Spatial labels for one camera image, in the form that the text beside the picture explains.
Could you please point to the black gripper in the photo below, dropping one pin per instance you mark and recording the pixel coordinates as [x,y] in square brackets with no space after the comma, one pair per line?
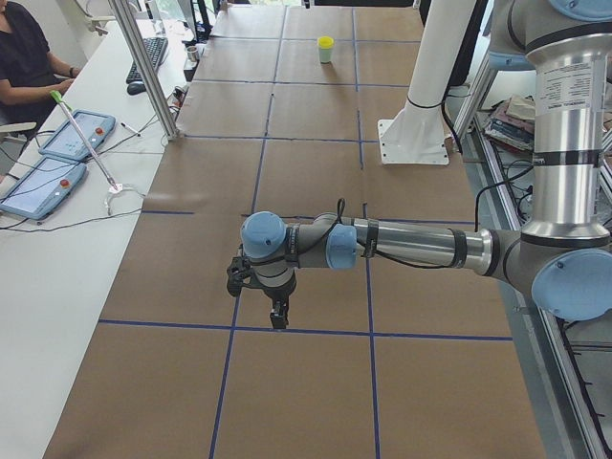
[275,294]

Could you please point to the yellow plastic cup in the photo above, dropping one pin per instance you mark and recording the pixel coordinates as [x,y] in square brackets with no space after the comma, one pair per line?
[325,42]

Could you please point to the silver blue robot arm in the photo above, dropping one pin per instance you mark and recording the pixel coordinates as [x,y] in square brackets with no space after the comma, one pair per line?
[560,259]

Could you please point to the green plastic cup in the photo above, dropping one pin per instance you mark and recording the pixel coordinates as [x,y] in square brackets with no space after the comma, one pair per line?
[325,55]

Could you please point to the small metal cup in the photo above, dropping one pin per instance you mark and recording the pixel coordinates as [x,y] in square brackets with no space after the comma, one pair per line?
[192,54]

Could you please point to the stack of magazines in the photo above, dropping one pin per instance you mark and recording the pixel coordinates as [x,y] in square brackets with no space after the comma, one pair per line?
[512,122]

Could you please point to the black marker pen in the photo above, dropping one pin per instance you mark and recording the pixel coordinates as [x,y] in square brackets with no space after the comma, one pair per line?
[132,130]

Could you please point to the upper blue teach pendant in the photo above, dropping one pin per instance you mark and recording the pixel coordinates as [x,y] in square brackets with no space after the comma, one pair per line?
[65,142]

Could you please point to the blue teach pendant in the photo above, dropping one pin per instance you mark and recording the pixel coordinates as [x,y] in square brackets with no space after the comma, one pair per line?
[65,142]
[41,190]

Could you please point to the lower blue teach pendant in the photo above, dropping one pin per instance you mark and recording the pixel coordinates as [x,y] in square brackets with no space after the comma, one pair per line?
[41,190]

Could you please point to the black computer mouse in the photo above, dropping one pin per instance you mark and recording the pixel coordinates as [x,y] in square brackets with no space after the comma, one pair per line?
[135,87]

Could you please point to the pink rod with green tip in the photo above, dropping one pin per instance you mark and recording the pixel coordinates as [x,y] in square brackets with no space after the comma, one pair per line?
[57,97]

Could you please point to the seated person in black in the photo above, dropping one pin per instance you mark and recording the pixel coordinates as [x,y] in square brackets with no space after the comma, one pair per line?
[29,69]

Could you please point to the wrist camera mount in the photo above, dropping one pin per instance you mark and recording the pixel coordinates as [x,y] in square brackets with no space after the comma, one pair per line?
[239,274]

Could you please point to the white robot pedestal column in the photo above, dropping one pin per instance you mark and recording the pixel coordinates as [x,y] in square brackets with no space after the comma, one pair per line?
[416,135]

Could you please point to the aluminium frame post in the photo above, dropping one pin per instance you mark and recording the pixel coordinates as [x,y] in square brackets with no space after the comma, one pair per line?
[133,38]

